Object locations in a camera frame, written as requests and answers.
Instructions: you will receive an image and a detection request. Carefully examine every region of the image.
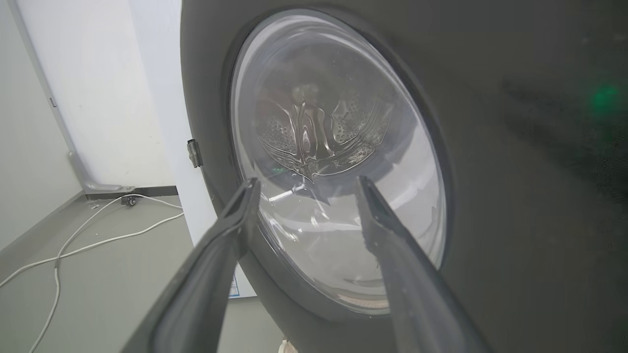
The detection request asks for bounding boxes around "grey metal door latch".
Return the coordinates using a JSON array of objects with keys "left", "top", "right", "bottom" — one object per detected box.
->
[{"left": 187, "top": 139, "right": 204, "bottom": 168}]

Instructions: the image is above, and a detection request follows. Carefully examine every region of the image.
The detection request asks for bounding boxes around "dark grey washing machine door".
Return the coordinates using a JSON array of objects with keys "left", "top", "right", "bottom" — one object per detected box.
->
[{"left": 180, "top": 0, "right": 628, "bottom": 353}]

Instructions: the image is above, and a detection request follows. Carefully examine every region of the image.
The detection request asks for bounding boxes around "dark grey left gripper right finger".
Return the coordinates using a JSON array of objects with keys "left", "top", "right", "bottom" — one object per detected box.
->
[{"left": 355, "top": 176, "right": 491, "bottom": 353}]

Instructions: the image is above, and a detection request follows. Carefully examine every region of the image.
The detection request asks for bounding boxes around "white cable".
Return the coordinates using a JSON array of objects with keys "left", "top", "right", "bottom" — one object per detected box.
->
[
  {"left": 28, "top": 194, "right": 183, "bottom": 353},
  {"left": 0, "top": 212, "right": 185, "bottom": 289}
]

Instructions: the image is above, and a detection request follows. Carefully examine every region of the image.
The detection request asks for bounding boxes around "white washing machine body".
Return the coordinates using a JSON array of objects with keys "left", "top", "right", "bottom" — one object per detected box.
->
[{"left": 129, "top": 0, "right": 258, "bottom": 299}]

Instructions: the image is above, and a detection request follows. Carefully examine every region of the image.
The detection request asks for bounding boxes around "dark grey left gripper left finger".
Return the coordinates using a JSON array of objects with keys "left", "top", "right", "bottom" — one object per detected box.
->
[{"left": 121, "top": 177, "right": 261, "bottom": 353}]

